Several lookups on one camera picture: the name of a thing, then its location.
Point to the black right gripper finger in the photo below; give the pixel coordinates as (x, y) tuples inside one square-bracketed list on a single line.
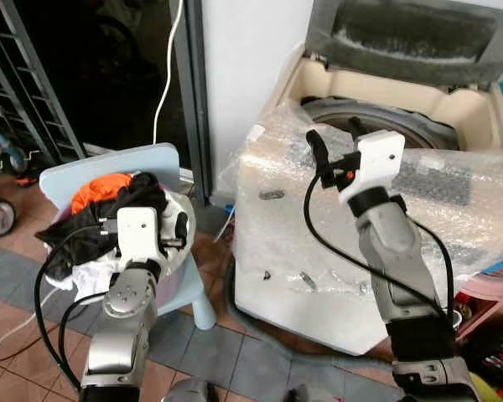
[(357, 127), (319, 151)]

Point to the black garment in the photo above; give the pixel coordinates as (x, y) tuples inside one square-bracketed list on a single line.
[(80, 239)]

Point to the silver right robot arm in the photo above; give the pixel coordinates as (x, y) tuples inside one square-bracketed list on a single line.
[(398, 268)]

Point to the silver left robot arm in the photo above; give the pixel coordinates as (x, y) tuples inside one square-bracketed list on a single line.
[(121, 314)]

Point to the beige top-load washing machine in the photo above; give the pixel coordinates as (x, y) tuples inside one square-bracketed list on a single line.
[(302, 251)]

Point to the grey washing machine lid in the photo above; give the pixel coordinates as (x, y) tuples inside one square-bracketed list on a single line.
[(419, 38)]

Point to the cream garment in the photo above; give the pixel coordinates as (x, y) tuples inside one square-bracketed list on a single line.
[(183, 205)]

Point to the dark washer drum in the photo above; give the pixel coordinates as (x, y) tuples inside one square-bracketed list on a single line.
[(411, 126)]

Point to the lavender plastic laundry basket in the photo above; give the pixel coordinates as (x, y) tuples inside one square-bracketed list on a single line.
[(172, 289)]

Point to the orange garment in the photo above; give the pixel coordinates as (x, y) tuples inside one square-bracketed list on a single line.
[(96, 191)]

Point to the white garment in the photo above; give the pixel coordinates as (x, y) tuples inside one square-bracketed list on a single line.
[(88, 275)]

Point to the light blue plastic chair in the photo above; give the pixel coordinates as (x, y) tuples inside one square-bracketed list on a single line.
[(67, 172)]

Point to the clear bubble wrap sheet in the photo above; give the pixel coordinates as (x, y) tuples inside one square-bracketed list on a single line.
[(461, 197)]

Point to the grey robot left leg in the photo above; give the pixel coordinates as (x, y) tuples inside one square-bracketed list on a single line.
[(189, 391)]

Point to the white cup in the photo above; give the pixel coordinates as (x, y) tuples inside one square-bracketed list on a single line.
[(457, 318)]

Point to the pink plastic basket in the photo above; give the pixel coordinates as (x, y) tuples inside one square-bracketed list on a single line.
[(490, 293)]

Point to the black metal grille gate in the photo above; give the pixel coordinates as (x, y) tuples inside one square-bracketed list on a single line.
[(29, 92)]

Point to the yellow plastic bin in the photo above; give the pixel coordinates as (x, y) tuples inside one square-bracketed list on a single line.
[(482, 389)]

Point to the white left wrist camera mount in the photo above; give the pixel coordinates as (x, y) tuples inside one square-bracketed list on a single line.
[(137, 232)]

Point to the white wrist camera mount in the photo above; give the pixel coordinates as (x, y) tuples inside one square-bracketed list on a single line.
[(377, 163), (137, 232)]

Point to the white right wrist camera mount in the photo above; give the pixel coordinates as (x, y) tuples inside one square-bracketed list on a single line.
[(377, 163)]

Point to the dark grey door frame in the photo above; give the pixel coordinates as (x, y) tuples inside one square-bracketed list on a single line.
[(193, 100)]

